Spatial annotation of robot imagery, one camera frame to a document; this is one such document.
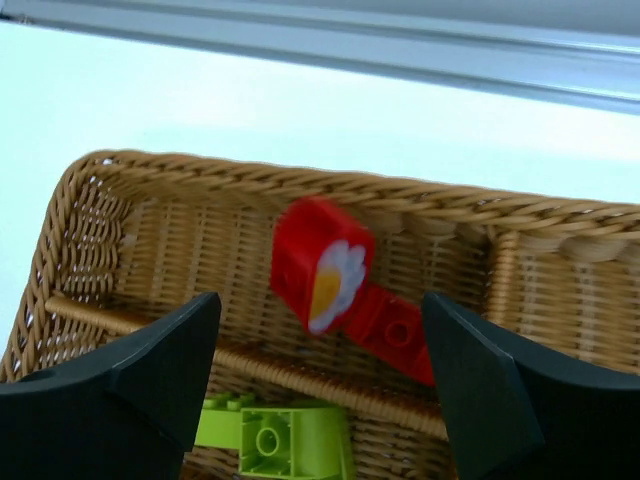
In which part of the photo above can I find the red flower printed lego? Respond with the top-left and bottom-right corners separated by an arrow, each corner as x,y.
270,197 -> 375,335

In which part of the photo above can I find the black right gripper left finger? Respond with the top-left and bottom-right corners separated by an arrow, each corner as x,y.
1,293 -> 221,480

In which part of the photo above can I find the aluminium frame rail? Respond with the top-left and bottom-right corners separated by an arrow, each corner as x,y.
1,1 -> 639,114

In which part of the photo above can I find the brown wicker divided basket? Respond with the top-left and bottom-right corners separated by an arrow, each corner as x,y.
1,150 -> 639,479

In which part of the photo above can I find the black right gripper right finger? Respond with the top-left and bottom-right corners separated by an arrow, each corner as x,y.
422,293 -> 639,479

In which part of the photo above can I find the red lego brick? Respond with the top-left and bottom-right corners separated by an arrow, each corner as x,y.
345,283 -> 435,387

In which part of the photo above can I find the lime sloped lego brick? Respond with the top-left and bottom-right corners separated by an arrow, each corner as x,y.
238,406 -> 355,479

